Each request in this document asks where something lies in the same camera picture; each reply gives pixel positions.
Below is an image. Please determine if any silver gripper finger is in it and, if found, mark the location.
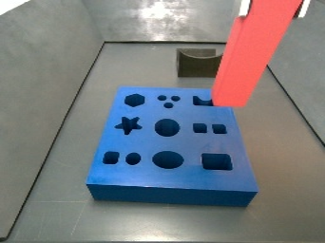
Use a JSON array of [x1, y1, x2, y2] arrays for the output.
[[239, 0, 252, 17], [297, 0, 312, 18]]

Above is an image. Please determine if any red rectangular block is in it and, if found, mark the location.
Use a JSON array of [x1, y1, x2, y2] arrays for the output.
[[213, 0, 304, 107]]

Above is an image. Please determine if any black curved fixture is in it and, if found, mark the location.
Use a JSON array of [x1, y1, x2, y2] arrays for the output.
[[177, 48, 222, 78]]

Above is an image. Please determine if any blue foam shape board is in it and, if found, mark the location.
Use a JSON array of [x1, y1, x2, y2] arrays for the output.
[[87, 86, 259, 207]]

